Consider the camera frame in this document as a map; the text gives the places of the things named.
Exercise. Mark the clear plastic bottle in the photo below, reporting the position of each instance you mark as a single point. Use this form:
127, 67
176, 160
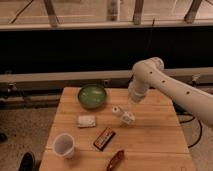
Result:
124, 116

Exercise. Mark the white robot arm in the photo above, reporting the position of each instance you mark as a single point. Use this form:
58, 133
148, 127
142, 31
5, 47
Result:
149, 73

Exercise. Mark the green bowl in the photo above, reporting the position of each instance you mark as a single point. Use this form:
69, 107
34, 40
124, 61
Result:
92, 96

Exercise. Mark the white sponge block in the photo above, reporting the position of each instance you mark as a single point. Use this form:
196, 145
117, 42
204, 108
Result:
86, 121

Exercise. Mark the brown candy bar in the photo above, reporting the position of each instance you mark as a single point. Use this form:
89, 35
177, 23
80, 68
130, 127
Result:
104, 138

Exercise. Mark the red brown oblong object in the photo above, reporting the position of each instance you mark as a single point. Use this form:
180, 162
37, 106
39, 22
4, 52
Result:
115, 160

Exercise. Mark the black shoe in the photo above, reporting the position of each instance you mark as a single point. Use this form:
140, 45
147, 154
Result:
27, 162

